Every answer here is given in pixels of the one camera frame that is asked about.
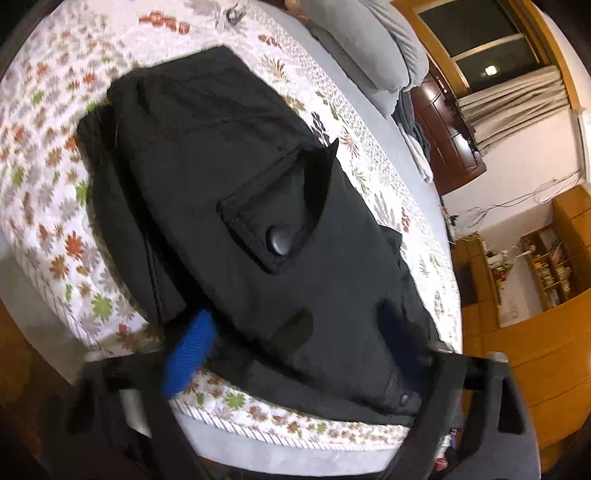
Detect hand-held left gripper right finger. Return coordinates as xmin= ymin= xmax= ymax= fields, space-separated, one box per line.
xmin=376 ymin=305 xmax=541 ymax=480

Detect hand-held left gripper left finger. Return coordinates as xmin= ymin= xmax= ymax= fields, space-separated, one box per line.
xmin=48 ymin=309 xmax=218 ymax=480

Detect black pants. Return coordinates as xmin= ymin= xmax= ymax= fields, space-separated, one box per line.
xmin=76 ymin=45 xmax=444 ymax=428

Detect wooden side cabinet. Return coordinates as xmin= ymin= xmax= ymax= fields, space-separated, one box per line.
xmin=454 ymin=234 xmax=503 ymax=329

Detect wooden desk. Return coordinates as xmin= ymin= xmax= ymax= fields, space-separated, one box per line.
xmin=461 ymin=286 xmax=591 ymax=468

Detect wooden bookshelf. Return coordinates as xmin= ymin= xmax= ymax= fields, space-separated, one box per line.
xmin=521 ymin=185 xmax=591 ymax=311

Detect folded grey blanket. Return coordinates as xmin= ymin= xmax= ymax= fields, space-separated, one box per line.
xmin=392 ymin=91 xmax=435 ymax=184

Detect dark wooden headboard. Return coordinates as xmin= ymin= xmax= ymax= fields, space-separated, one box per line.
xmin=410 ymin=73 xmax=488 ymax=195

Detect floral quilted bed cover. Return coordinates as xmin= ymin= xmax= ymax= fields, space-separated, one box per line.
xmin=0 ymin=0 xmax=462 ymax=455

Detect grey pillow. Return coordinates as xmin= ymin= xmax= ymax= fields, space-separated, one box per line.
xmin=311 ymin=25 xmax=403 ymax=120
xmin=305 ymin=0 xmax=431 ymax=93

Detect beige curtain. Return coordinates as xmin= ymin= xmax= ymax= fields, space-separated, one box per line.
xmin=457 ymin=65 xmax=572 ymax=151

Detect wooden framed window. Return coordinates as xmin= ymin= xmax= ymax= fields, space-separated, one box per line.
xmin=392 ymin=0 xmax=580 ymax=112

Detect white wall cable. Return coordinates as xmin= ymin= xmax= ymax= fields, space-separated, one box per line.
xmin=457 ymin=170 xmax=583 ymax=228

